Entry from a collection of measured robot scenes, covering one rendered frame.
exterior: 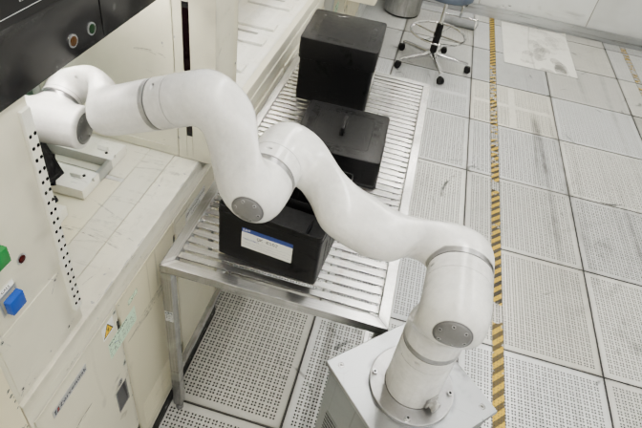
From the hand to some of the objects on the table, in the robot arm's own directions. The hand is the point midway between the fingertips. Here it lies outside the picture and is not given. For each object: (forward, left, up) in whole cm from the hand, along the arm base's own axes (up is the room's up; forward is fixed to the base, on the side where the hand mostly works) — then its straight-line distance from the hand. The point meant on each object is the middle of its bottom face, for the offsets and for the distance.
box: (+41, -128, -45) cm, 142 cm away
